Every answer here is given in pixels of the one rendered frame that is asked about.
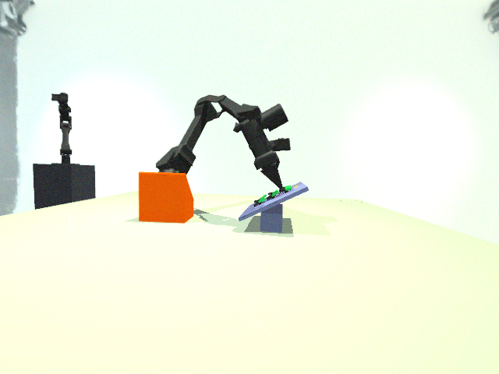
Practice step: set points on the light blue switch panel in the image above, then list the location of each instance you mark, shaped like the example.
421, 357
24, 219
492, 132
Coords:
271, 215

